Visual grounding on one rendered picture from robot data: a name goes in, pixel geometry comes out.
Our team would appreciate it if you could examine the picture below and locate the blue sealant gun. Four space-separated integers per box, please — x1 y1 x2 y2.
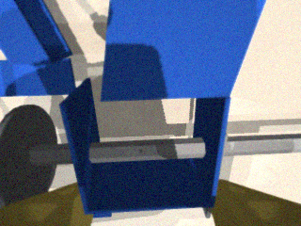
0 0 301 218

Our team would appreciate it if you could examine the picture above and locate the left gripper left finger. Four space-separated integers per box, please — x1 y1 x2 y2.
0 182 94 226

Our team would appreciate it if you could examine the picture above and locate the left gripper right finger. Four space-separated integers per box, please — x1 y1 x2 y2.
212 179 301 226

